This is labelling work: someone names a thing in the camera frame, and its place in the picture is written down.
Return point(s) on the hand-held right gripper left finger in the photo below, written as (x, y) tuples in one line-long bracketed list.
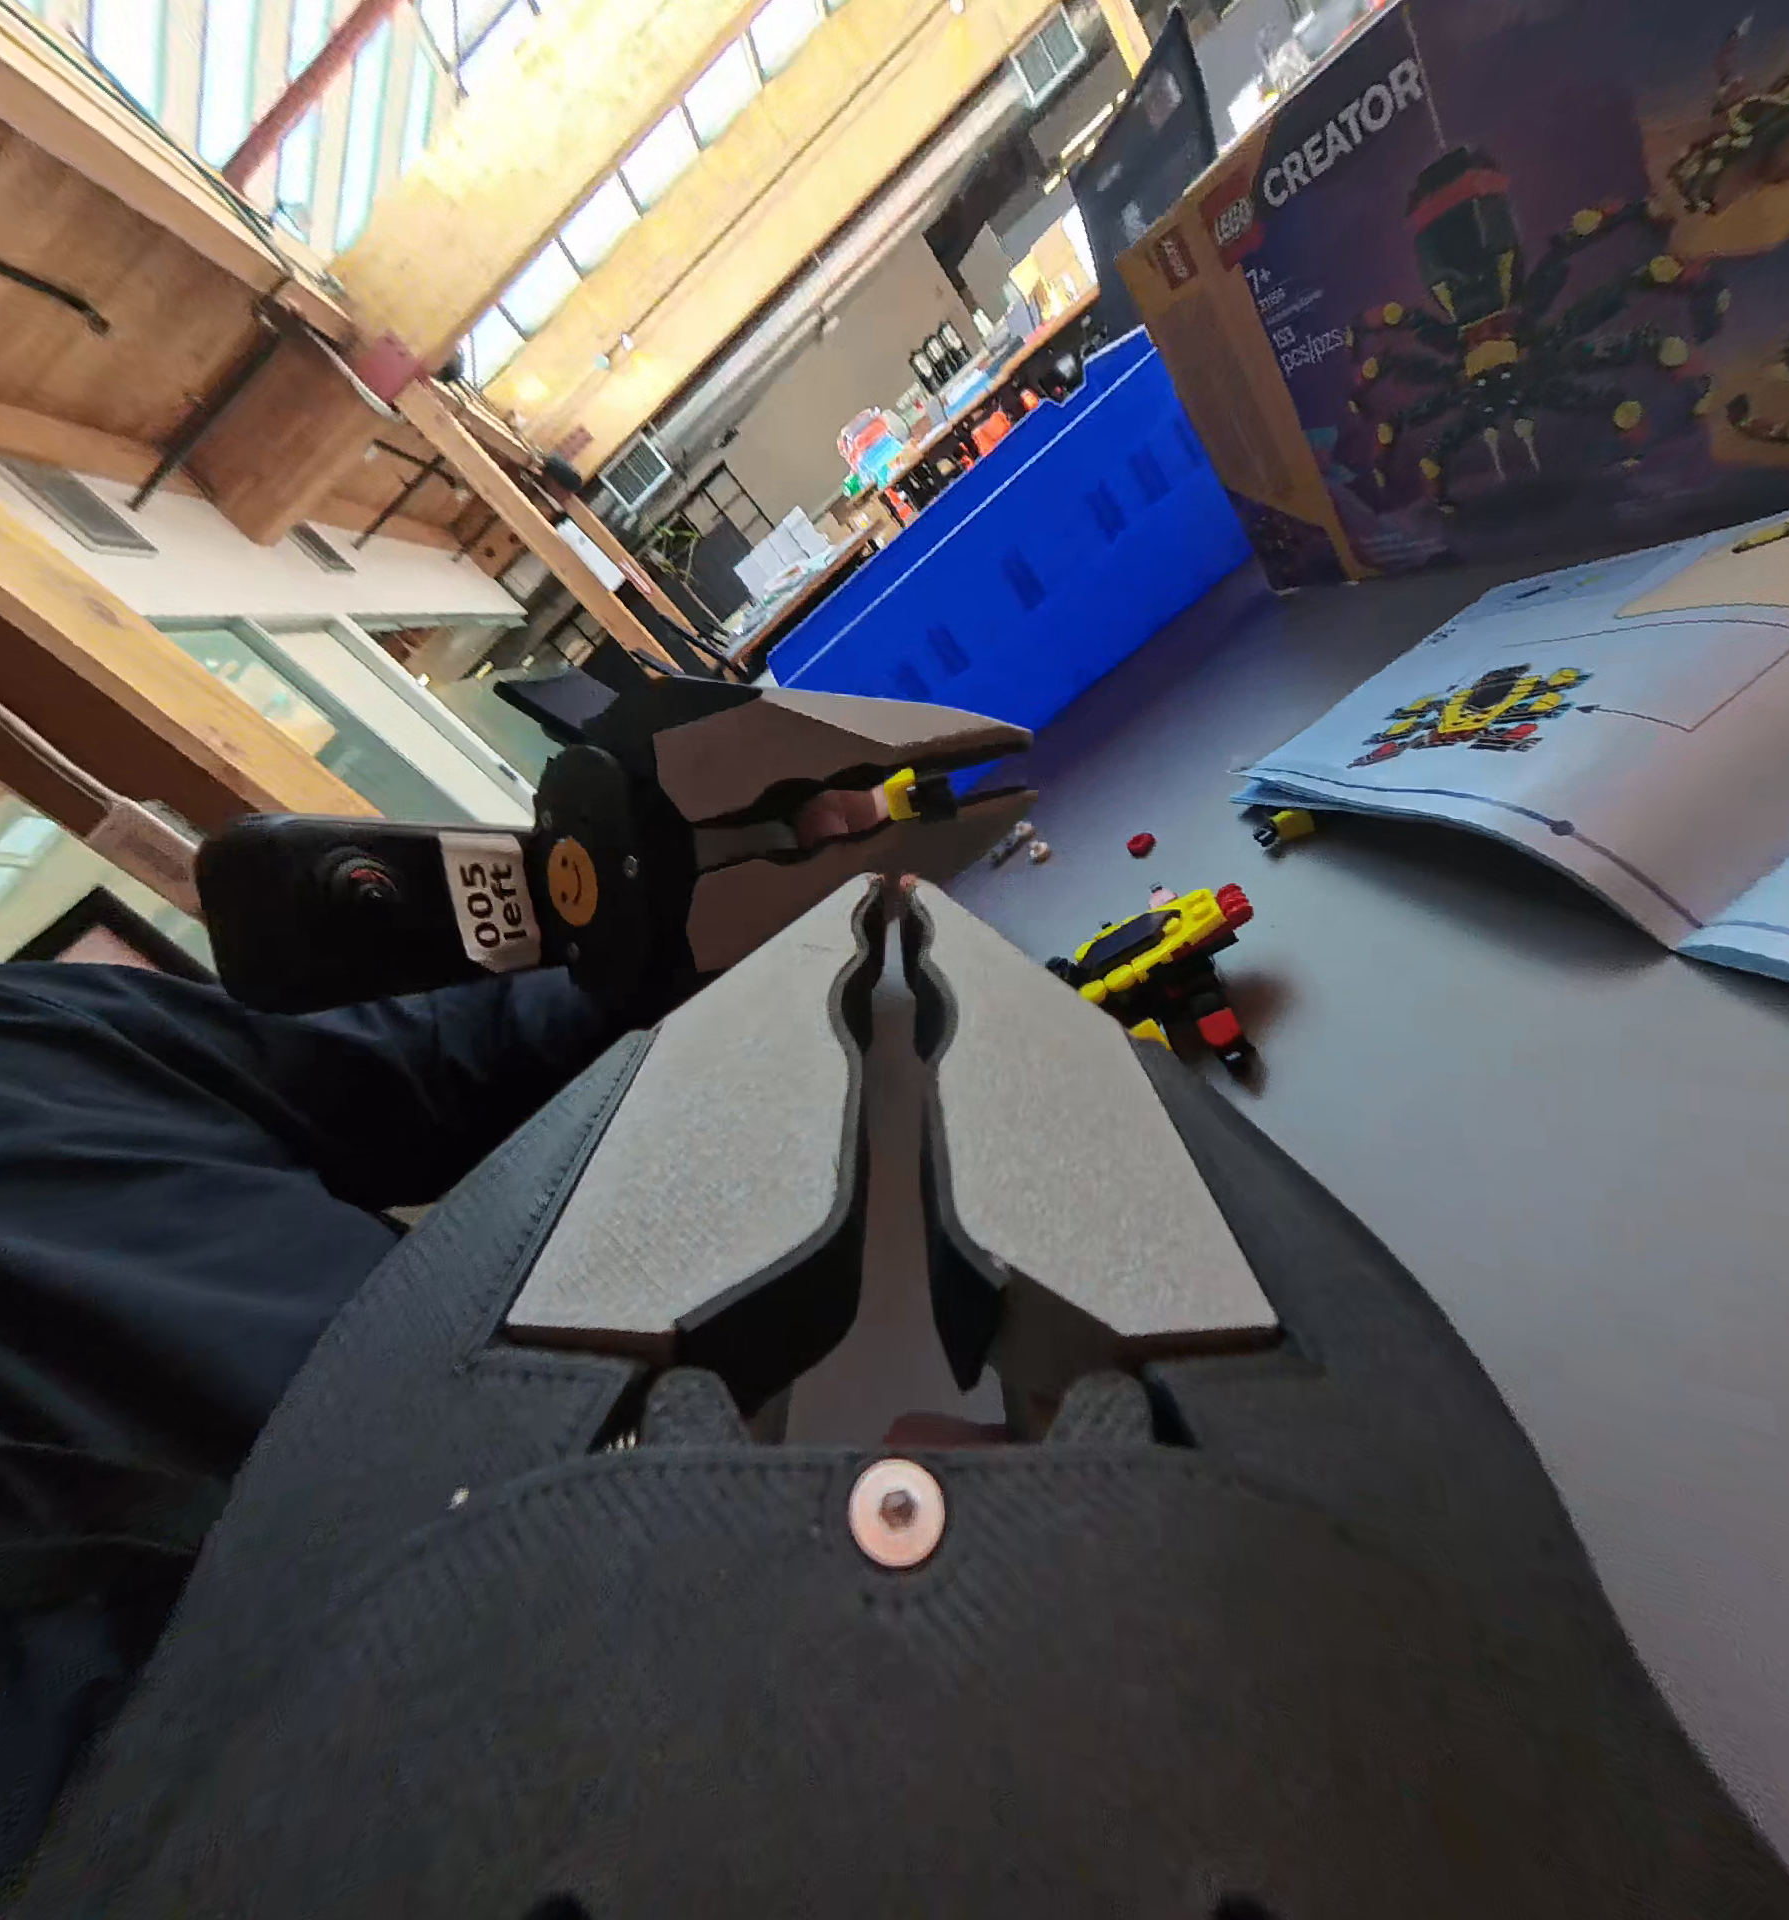
[(698, 1170)]

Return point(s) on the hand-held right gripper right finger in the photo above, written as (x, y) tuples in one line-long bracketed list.
[(1089, 1184)]

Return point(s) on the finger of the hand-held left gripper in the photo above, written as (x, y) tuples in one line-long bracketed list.
[(774, 900), (804, 742)]

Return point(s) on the small yellow black lego piece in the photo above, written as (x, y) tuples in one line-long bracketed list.
[(909, 791), (1289, 825)]

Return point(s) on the yellow black lego spider model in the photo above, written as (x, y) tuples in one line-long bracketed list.
[(1156, 946)]

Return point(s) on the person's left forearm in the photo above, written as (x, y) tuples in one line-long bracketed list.
[(160, 1080)]

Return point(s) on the small grey lego piece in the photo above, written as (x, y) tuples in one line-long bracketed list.
[(1010, 849)]

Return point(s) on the purple lego box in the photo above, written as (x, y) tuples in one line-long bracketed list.
[(1510, 376)]

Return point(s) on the person's left hand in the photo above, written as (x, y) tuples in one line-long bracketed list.
[(840, 818)]

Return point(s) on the blue plastic bin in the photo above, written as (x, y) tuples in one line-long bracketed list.
[(1015, 554)]

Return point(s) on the cluttered storage shelf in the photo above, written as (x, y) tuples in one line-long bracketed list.
[(955, 404)]

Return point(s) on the person's lap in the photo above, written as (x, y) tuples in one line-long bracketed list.
[(85, 1499)]

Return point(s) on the black monitor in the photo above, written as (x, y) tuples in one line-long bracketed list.
[(1142, 134)]

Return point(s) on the light blue instruction booklet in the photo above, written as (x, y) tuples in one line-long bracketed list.
[(1660, 779)]

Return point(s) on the black picture frame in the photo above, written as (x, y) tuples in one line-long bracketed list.
[(114, 934)]

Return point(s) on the wall air conditioner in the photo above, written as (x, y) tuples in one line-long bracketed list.
[(635, 476), (1047, 57)]

